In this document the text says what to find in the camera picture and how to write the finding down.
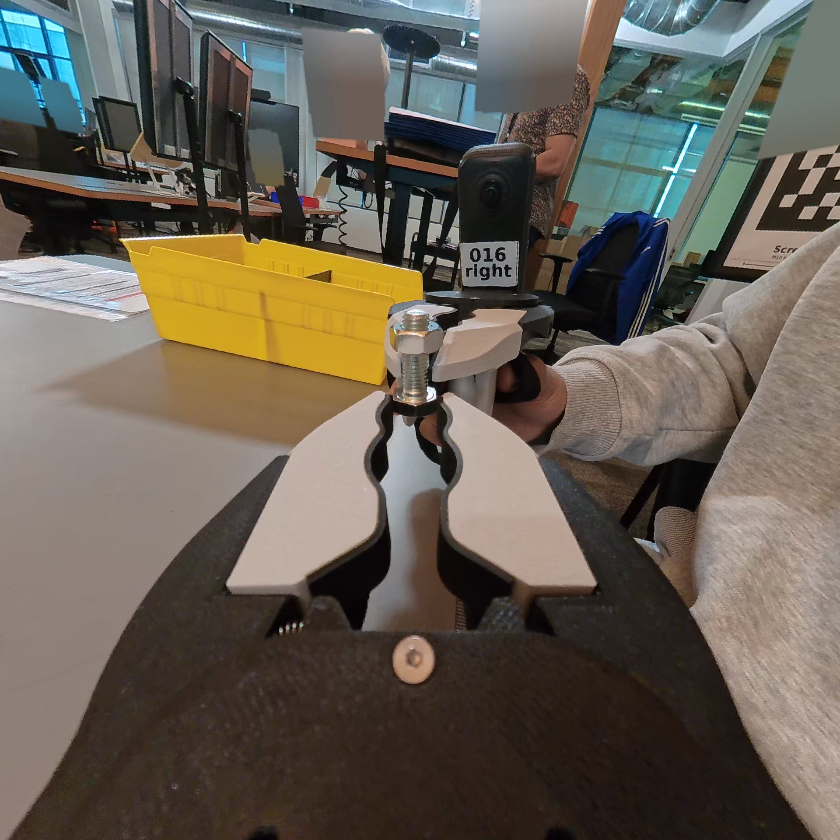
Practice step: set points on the person's right forearm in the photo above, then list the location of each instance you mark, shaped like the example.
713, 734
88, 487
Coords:
656, 394

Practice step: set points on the yellow plastic bin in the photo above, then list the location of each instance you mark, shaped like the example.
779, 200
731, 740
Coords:
223, 305

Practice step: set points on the small black monitor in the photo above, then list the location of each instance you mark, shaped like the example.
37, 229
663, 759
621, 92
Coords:
117, 123

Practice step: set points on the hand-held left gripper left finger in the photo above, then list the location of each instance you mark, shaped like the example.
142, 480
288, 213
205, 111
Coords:
315, 512

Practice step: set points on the tall black monitor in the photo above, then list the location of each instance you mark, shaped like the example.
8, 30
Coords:
226, 98
164, 79

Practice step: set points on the person's right hand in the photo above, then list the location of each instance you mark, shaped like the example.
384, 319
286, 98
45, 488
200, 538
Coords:
535, 417

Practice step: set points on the laminated instruction sheet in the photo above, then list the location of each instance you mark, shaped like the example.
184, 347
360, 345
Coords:
59, 285

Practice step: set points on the person's grey sweatshirt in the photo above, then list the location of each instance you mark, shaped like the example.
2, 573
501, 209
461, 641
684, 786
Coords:
774, 656

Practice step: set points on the long wooden office desk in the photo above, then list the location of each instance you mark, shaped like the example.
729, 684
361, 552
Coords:
98, 187

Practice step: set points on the grey desk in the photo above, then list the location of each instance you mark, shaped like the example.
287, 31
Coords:
98, 459

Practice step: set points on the black office chair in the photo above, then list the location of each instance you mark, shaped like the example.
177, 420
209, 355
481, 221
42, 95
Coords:
581, 308

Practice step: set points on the silver threaded bolt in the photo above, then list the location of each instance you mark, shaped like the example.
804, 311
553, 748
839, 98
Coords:
415, 374

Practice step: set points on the black floor lamp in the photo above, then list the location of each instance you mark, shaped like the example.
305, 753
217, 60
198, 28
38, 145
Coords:
411, 40

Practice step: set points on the wide black monitor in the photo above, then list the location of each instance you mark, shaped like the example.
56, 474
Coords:
282, 121

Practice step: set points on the pale cardboard sheet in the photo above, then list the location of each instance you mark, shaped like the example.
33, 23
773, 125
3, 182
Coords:
12, 233

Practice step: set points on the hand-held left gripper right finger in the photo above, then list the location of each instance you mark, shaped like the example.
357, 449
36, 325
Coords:
518, 518

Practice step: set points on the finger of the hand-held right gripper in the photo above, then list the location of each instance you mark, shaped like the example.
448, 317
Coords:
389, 348
479, 344

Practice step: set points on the checkered marker poster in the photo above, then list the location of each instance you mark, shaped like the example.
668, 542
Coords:
807, 190

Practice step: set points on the blue striped jacket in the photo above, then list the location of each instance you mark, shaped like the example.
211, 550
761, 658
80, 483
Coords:
620, 275

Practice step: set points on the stack of blue mats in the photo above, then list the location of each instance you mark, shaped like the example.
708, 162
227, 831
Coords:
439, 131

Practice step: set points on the wooden standing desk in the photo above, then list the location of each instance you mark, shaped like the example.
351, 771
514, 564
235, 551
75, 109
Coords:
387, 161

